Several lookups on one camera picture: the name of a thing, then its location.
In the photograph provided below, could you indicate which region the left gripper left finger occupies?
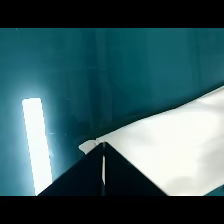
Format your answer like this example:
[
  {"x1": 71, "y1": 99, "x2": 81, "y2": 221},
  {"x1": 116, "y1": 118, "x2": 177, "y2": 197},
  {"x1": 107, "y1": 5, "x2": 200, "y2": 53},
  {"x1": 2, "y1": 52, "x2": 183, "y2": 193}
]
[{"x1": 37, "y1": 142, "x2": 105, "y2": 197}]

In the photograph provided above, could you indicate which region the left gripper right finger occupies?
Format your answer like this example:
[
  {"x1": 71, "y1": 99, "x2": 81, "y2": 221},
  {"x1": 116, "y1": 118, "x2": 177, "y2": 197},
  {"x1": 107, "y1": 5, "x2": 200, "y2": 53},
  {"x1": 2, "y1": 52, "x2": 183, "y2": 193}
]
[{"x1": 103, "y1": 142, "x2": 168, "y2": 197}]

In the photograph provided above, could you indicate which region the cream shirt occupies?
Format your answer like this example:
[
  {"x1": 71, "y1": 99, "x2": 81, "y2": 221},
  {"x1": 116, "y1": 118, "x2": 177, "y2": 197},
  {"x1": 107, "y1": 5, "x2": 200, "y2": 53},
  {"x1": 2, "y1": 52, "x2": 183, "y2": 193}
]
[{"x1": 78, "y1": 84, "x2": 224, "y2": 197}]

